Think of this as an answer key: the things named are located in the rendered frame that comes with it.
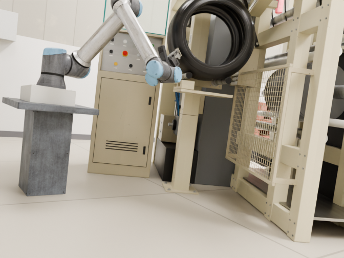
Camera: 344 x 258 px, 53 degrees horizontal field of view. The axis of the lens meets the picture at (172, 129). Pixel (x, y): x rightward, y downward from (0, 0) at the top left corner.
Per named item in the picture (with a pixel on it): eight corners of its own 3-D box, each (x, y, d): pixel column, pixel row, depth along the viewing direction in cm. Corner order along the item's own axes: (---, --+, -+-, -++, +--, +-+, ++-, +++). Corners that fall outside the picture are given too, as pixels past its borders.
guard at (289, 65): (224, 157, 286) (236, 73, 280) (227, 157, 286) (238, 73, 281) (271, 186, 198) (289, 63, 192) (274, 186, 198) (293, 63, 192)
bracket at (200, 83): (171, 83, 271) (173, 70, 270) (220, 89, 277) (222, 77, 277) (172, 83, 268) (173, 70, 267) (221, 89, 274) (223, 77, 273)
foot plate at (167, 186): (162, 183, 298) (162, 180, 298) (192, 186, 302) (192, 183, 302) (165, 192, 271) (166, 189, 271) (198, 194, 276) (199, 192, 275)
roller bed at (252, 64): (229, 85, 291) (234, 49, 289) (245, 87, 293) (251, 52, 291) (237, 84, 271) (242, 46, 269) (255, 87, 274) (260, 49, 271)
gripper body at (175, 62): (172, 66, 228) (163, 76, 220) (165, 56, 225) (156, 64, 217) (180, 63, 223) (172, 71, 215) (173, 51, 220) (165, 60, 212)
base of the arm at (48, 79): (37, 85, 219) (38, 70, 219) (35, 87, 236) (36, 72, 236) (67, 89, 227) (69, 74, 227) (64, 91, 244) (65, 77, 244)
